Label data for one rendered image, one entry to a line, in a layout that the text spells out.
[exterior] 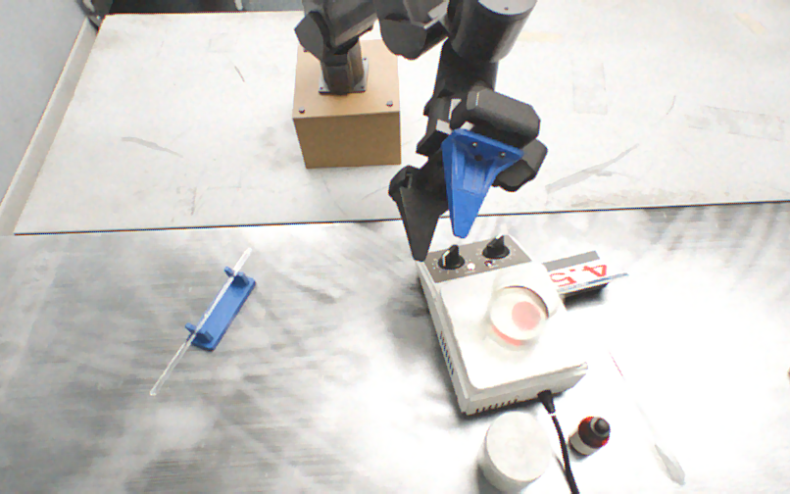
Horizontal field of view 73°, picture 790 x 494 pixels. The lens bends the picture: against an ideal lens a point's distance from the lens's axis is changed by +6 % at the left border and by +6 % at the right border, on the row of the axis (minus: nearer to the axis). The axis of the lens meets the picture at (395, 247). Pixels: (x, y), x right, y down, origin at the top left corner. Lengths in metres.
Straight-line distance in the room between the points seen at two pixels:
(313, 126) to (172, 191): 0.23
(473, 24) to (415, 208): 0.16
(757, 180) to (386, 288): 0.53
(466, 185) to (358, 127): 0.34
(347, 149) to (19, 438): 0.50
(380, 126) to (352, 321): 0.27
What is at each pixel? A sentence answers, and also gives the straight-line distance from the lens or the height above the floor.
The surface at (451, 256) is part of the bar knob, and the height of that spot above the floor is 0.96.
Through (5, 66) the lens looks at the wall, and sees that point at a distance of 2.35.
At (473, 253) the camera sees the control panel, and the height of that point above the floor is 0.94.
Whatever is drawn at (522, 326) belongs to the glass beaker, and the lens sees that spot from 0.47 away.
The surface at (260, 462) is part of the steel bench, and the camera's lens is 0.61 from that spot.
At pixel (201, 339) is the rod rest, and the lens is 0.66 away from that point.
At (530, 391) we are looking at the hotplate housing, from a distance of 0.57.
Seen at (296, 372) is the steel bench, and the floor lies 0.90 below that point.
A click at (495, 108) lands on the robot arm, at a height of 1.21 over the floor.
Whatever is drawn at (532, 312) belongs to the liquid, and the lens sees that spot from 0.51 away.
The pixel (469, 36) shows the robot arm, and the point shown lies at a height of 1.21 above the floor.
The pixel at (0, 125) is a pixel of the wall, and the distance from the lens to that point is 2.27.
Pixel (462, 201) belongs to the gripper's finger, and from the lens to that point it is 0.40.
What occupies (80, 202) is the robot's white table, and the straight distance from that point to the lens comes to 0.86.
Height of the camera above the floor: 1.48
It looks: 58 degrees down
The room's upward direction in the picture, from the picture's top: 3 degrees counter-clockwise
